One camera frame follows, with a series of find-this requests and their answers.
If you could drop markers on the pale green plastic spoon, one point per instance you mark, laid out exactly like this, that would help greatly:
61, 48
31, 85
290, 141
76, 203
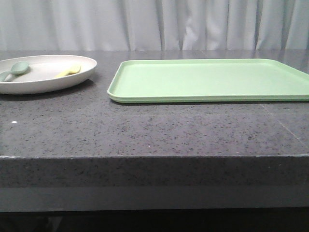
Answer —
17, 69

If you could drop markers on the white round plate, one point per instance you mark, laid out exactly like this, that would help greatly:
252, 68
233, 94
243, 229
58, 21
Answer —
42, 71

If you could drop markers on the light green serving tray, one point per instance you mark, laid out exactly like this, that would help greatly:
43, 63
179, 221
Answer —
208, 80

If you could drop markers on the grey pleated curtain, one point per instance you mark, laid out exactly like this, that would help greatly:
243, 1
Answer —
136, 25

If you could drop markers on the yellow plastic fork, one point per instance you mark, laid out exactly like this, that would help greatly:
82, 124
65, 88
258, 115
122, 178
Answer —
74, 69

